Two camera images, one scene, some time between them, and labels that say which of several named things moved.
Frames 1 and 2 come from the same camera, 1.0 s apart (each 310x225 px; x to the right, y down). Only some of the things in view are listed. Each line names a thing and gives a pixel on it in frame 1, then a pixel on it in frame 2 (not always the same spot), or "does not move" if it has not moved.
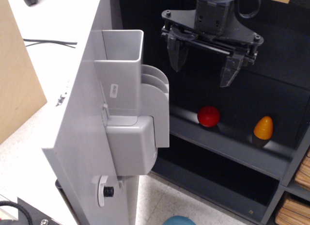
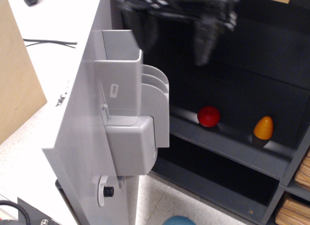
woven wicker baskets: [294, 211] does not move
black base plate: [38, 217] does not move
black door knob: [108, 191] does not move
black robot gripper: [212, 24] to [207, 10]
